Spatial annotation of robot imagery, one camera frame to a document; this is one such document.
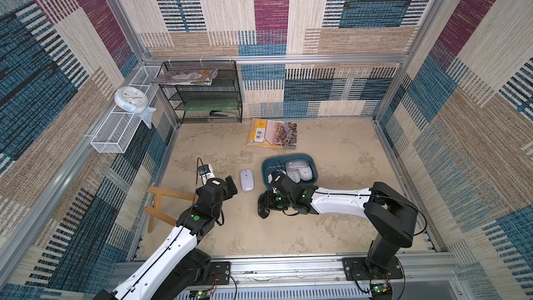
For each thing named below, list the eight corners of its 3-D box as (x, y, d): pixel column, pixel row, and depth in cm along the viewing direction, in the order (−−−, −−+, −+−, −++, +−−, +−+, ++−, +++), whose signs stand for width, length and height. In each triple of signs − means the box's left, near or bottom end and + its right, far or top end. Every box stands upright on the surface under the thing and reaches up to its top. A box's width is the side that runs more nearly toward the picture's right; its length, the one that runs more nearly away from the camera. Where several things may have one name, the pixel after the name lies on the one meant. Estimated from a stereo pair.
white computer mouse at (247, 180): (238, 191, 96) (238, 188, 94) (240, 171, 102) (240, 169, 100) (254, 191, 96) (253, 188, 94) (255, 171, 102) (254, 169, 100)
